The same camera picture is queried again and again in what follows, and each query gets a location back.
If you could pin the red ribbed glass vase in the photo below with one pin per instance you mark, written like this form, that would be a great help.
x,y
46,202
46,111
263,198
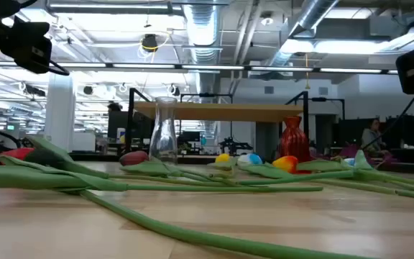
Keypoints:
x,y
293,142

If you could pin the purple artificial flower bunch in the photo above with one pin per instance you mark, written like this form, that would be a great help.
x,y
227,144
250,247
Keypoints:
x,y
349,151

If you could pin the black monitor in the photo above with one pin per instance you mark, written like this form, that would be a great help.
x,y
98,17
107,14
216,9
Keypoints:
x,y
117,124

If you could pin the white building pillar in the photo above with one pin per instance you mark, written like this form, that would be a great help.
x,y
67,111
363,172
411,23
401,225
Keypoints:
x,y
59,115

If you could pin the maroon artificial tulip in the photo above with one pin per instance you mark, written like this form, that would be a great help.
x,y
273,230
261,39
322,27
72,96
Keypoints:
x,y
134,158

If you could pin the orange artificial tulip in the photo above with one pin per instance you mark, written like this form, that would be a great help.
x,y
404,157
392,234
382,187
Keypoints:
x,y
192,234

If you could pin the silver corrugated ventilation duct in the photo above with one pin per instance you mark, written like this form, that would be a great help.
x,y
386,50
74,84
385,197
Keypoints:
x,y
203,28

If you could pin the black round ceiling device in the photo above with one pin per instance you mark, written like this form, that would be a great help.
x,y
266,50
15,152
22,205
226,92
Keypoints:
x,y
149,42

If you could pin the white and blue artificial tulip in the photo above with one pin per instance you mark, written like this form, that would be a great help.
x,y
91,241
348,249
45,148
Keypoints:
x,y
249,159

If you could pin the black bar with light strips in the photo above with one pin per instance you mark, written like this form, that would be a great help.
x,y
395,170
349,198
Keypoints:
x,y
144,66

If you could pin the pale white artificial tulip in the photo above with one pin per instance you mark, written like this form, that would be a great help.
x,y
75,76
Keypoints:
x,y
359,162

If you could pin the clear glass vase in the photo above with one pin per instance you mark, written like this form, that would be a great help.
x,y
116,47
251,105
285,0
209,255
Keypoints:
x,y
163,144

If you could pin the silver smooth ventilation duct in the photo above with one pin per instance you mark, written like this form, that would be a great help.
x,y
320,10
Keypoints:
x,y
313,14

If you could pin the black cabinets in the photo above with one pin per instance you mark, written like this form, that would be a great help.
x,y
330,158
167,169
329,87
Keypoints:
x,y
412,131

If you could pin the person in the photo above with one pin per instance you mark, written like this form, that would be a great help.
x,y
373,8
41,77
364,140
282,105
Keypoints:
x,y
372,138

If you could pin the wooden shelf with black legs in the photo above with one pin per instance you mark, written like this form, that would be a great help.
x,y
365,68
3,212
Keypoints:
x,y
221,112

